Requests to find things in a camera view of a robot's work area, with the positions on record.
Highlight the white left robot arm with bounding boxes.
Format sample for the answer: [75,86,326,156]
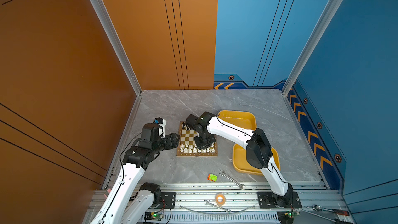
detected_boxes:
[91,118,180,224]

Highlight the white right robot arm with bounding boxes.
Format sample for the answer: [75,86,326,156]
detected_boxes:
[185,110,294,208]

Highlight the wooden chess board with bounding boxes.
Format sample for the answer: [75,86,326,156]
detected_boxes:
[176,121,218,157]

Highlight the green circuit board left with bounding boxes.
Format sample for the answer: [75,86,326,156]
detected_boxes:
[143,212,164,222]

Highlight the green circuit board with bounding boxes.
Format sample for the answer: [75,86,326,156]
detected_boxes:
[143,212,164,222]
[277,211,300,224]

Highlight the green circuit board right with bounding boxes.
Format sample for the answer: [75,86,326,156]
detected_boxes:
[277,211,300,224]

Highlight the green orange small cube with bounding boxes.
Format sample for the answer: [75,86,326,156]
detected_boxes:
[207,173,218,182]

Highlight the yellow tray near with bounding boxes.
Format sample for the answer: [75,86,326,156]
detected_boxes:
[232,144,263,176]

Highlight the yellow tray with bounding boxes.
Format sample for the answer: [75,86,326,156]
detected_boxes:
[218,110,257,130]
[232,144,263,176]

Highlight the yellow tray far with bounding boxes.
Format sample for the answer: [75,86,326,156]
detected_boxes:
[218,110,257,130]

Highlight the silver wrench on table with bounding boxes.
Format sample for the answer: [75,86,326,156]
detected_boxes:
[219,170,246,190]

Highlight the tape roll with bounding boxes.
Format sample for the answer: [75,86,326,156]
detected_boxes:
[215,194,226,206]

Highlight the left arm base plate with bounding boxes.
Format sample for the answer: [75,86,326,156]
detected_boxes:
[154,191,176,209]

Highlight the silver wrench on rail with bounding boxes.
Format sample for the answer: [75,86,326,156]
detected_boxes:
[205,201,231,213]

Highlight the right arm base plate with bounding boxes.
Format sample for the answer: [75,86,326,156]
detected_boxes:
[257,191,302,209]

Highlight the red handled ratchet tool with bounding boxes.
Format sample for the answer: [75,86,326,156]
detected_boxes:
[313,204,350,216]

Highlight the aluminium corner post left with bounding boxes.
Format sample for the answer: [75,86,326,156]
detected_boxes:
[90,0,142,97]

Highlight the aluminium corner post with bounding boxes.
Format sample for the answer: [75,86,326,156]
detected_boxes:
[282,0,343,96]
[90,0,142,97]

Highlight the aluminium corner post right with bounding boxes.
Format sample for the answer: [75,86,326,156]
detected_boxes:
[282,0,343,96]

